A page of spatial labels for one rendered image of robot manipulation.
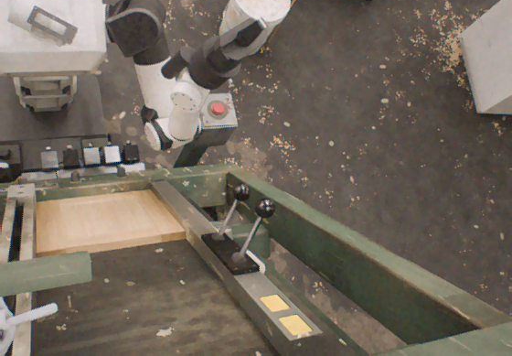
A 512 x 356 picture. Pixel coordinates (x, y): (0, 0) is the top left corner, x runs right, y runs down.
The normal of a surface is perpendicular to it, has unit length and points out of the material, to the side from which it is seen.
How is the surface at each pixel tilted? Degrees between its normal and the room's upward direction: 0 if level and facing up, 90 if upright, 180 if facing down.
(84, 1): 23
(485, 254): 0
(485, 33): 90
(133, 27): 54
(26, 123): 0
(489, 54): 90
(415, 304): 90
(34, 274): 31
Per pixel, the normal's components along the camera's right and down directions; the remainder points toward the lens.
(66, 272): 0.37, 0.20
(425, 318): -0.93, 0.10
